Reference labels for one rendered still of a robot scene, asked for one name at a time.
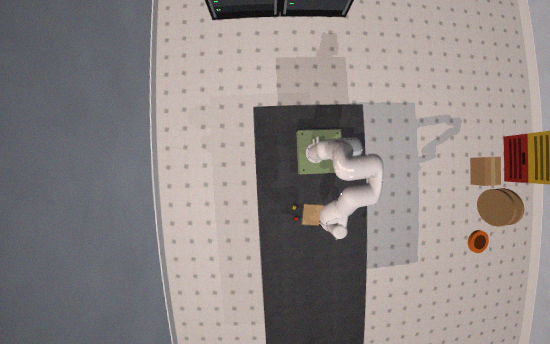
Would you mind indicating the tan flat mat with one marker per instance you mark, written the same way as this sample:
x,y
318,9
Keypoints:
x,y
311,214

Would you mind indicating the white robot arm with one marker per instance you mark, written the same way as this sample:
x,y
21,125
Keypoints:
x,y
348,168

